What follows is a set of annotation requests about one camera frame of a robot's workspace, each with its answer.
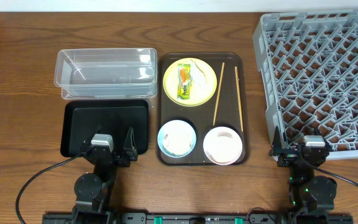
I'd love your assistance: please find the white cup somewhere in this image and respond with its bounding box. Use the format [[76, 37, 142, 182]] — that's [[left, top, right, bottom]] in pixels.
[[217, 131, 233, 139]]

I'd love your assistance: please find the black cable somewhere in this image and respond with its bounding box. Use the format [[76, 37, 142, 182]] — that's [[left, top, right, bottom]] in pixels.
[[15, 154, 83, 224], [306, 160, 358, 224]]

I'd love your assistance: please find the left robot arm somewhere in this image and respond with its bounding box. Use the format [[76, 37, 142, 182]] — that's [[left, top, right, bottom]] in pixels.
[[70, 127, 138, 224]]

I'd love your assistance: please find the green yellow snack wrapper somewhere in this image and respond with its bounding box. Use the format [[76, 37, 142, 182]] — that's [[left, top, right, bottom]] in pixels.
[[177, 63, 192, 100]]

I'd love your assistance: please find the clear plastic bin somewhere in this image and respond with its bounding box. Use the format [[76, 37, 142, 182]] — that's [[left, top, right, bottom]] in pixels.
[[54, 48, 158, 100]]

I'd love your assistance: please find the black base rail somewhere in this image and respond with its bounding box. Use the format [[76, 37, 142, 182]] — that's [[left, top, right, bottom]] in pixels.
[[41, 212, 354, 224]]

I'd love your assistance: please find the dark brown serving tray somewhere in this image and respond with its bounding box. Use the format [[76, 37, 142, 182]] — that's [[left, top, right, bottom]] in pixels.
[[156, 52, 250, 166]]

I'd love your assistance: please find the pink bowl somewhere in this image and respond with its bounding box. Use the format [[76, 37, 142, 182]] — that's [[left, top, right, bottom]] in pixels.
[[203, 126, 243, 166]]

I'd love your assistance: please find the light blue bowl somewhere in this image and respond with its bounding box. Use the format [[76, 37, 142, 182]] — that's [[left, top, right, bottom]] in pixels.
[[157, 119, 197, 158]]

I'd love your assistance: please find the grey dishwasher rack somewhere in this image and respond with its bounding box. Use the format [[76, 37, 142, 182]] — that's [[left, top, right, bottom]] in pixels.
[[253, 9, 358, 160]]

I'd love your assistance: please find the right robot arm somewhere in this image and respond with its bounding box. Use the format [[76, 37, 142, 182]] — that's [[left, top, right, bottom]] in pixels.
[[269, 128, 337, 223]]

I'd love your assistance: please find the right black cable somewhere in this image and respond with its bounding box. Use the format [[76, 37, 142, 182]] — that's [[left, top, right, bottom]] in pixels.
[[306, 160, 358, 224]]

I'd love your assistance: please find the yellow plate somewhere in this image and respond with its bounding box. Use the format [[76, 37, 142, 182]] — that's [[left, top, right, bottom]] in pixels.
[[162, 58, 218, 106]]

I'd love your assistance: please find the black tray bin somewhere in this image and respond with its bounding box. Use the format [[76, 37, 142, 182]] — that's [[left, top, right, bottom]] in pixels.
[[60, 100, 149, 157]]

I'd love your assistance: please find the left black cable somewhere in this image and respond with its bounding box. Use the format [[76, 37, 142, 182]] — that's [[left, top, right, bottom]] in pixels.
[[15, 154, 83, 224]]

